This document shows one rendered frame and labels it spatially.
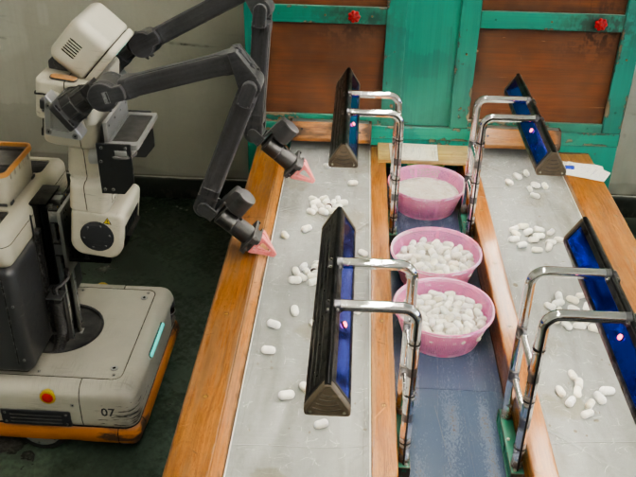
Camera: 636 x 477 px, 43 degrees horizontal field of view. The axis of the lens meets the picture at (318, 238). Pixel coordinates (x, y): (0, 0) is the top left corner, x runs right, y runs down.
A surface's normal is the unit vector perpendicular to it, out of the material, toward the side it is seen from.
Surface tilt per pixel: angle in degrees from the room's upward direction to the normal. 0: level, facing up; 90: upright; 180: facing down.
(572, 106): 90
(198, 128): 90
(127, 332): 0
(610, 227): 0
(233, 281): 0
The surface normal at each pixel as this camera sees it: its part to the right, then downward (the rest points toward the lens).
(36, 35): -0.06, 0.51
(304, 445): 0.02, -0.86
